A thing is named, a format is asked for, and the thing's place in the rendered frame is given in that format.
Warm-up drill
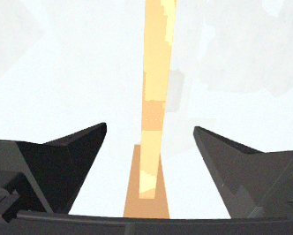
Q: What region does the long light-wood rail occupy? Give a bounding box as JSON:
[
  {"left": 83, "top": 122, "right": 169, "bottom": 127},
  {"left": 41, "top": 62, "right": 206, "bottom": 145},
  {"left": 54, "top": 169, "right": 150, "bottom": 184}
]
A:
[{"left": 139, "top": 0, "right": 177, "bottom": 199}]

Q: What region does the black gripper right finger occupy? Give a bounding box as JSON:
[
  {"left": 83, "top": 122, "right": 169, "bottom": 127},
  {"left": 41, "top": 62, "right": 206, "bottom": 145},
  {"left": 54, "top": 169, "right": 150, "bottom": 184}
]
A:
[{"left": 193, "top": 126, "right": 293, "bottom": 218}]

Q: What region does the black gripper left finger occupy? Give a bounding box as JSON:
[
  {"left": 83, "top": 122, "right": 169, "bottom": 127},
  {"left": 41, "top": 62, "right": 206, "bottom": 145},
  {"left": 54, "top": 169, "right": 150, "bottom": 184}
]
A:
[{"left": 0, "top": 122, "right": 107, "bottom": 214}]

